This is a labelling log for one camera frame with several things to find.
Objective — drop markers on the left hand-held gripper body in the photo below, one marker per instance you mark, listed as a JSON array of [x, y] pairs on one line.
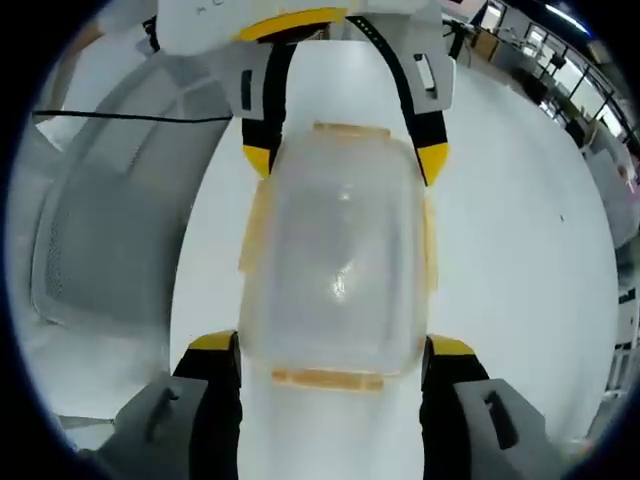
[[250, 15]]

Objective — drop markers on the grey mesh office chair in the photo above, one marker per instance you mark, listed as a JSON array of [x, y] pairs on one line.
[[110, 200]]

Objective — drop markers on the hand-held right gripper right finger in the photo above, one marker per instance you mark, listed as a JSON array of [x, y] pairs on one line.
[[470, 430]]

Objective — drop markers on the clear plastic box yellow buckles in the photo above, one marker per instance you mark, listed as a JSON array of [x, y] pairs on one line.
[[335, 240]]

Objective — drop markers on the brown cardboard box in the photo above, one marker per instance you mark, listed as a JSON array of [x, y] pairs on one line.
[[485, 45]]

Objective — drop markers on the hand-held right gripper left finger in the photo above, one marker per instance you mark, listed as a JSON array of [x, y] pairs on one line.
[[165, 430]]

